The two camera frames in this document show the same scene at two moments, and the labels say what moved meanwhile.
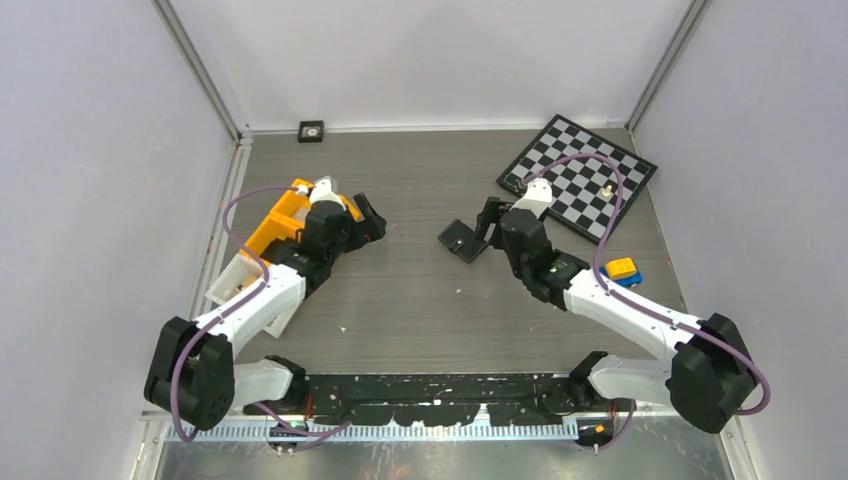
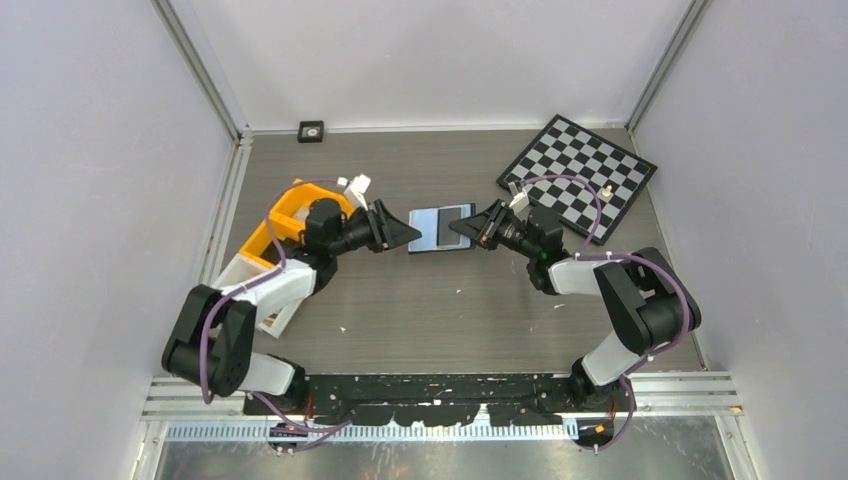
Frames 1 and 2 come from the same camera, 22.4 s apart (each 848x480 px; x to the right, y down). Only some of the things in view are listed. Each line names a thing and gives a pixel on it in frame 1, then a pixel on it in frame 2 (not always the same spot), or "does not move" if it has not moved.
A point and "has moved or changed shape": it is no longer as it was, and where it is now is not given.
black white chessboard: (585, 191) does not move
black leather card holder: (463, 240) has moved or changed shape
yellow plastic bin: (287, 218) does not move
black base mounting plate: (444, 399) does not move
